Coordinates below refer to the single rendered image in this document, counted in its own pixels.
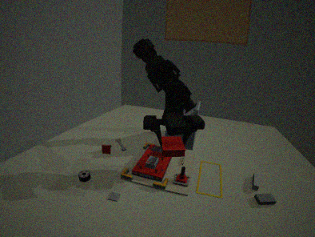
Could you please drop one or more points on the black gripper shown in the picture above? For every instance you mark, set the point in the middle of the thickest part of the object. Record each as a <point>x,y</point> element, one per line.
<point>151,122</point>

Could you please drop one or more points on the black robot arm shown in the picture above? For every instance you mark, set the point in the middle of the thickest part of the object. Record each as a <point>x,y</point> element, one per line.
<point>160,72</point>

